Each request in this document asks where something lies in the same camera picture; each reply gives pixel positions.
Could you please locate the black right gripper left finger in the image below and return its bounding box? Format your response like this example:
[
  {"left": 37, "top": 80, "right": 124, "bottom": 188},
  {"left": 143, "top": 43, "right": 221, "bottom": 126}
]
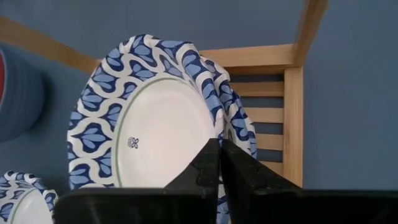
[{"left": 54, "top": 138, "right": 221, "bottom": 224}]

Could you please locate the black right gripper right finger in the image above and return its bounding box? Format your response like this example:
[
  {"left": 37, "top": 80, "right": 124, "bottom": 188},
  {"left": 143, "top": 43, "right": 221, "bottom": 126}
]
[{"left": 220, "top": 139, "right": 398, "bottom": 224}]

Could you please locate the blue patterned paper plate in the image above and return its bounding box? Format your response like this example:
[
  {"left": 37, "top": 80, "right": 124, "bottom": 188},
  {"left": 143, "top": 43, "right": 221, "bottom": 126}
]
[
  {"left": 67, "top": 33, "right": 258, "bottom": 224},
  {"left": 0, "top": 170, "right": 59, "bottom": 224}
]

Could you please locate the wooden slatted shelf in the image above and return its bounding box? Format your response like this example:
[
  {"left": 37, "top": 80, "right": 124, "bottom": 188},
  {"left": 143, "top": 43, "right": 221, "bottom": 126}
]
[{"left": 0, "top": 0, "right": 329, "bottom": 189}]

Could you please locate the light blue bowl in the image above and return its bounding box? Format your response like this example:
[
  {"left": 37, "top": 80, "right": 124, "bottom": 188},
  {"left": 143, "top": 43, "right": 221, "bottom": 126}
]
[{"left": 0, "top": 43, "right": 46, "bottom": 144}]

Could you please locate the pink bowl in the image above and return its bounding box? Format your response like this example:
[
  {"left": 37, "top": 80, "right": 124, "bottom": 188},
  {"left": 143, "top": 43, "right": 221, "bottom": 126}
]
[{"left": 0, "top": 49, "right": 6, "bottom": 110}]

